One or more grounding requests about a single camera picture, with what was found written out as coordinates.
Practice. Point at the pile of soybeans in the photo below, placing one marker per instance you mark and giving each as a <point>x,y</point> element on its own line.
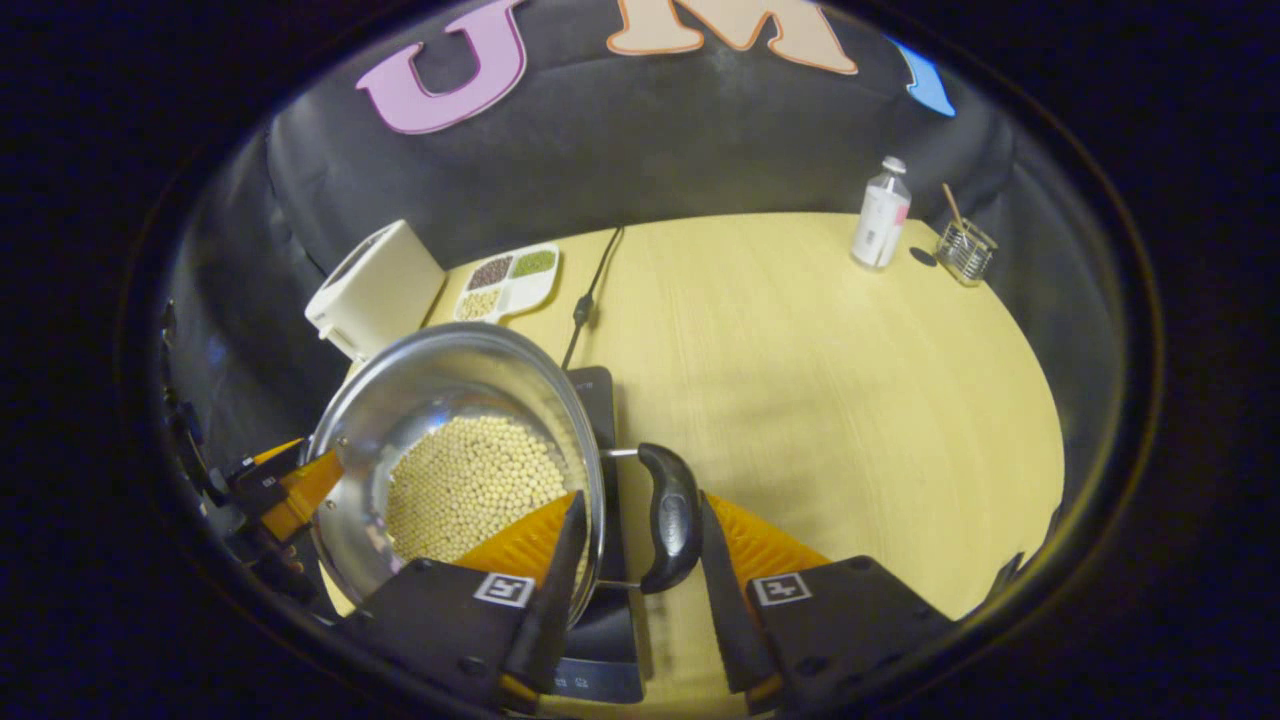
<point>470,480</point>

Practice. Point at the stainless steel pot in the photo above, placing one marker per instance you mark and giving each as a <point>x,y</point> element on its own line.
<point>440,380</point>

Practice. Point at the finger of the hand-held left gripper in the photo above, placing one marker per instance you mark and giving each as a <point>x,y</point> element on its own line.
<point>310,490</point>
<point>278,453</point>

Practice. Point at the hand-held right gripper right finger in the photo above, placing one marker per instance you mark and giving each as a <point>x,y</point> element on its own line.
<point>725,600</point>

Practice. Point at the black induction cooktop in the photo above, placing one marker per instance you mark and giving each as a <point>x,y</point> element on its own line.
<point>598,400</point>

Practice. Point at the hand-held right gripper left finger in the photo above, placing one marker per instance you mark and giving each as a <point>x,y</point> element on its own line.
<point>560,590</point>

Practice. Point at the clear plastic bottle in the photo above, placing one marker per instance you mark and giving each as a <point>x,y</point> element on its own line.
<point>880,225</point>

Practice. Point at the white divided bean tray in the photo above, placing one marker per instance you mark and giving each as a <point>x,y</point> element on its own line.
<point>505,280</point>

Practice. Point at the wooden stick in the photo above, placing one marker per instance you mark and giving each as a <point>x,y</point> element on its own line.
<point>953,205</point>

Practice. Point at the white box appliance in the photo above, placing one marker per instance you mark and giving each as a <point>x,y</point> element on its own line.
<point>385,285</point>

